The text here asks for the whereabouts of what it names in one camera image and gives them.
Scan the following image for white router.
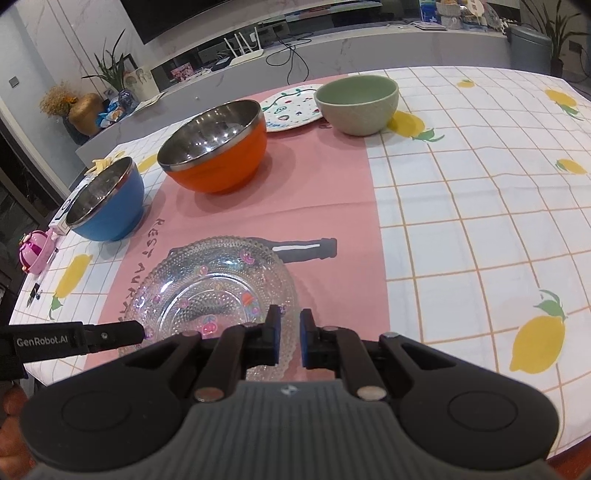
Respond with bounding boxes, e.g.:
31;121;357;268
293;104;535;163
224;27;267;66

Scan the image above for grey trash can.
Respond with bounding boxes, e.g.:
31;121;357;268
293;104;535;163
508;24;553;75

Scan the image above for green ceramic bowl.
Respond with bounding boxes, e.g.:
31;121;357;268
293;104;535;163
314;75;400;136

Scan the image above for white painted plate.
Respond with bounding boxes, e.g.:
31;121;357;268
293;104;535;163
259;85;326;133

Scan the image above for snack packets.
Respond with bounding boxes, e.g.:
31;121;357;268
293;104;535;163
97;90;139;128

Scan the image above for lemon print tablecloth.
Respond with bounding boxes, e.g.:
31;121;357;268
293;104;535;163
9;66;591;416

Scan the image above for white box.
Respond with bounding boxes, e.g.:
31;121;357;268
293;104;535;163
48;178;93;234

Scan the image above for black cable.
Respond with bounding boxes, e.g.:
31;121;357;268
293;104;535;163
265;37;315;82

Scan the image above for green potted plant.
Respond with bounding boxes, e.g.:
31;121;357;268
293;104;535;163
83;30;133;93

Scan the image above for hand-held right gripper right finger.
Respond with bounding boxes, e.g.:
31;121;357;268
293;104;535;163
299;308;457;402

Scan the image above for sheet of paper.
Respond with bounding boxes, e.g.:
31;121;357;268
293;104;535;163
134;91;166;112

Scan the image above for dried flower bunch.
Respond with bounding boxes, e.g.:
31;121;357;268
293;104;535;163
39;82;77;119

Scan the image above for white printed pot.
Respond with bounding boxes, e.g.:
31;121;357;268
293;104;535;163
122;67;156;100

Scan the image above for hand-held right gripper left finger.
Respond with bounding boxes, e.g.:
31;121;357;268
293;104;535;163
133;305;282;402

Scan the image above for black pen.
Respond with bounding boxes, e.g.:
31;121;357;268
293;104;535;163
28;271;48;310

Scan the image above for pink printed placemat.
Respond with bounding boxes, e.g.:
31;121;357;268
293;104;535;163
84;74;389;385

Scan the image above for person's left hand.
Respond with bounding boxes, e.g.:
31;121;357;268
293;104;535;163
0;384;27;463

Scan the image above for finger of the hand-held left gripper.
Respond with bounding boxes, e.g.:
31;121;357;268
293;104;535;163
84;320;147;354

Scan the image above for pink round toy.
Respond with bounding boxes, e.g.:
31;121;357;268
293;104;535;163
18;229;61;274

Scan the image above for orange steel bowl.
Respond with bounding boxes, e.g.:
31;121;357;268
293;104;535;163
157;99;269;195

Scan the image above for tall leafy houseplant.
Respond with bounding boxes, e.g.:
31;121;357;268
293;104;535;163
531;0;583;77

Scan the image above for black television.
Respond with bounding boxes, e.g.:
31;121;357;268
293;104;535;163
124;0;384;45

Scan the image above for grey marble bench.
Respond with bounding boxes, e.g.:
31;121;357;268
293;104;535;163
76;21;514;160

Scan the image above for gold vase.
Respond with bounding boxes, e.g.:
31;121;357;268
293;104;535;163
68;93;105;136

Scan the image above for blue steel bowl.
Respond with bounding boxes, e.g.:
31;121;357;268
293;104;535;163
65;156;145;242

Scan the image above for clear beaded glass plate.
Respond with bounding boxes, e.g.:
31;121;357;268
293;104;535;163
117;236;300;382

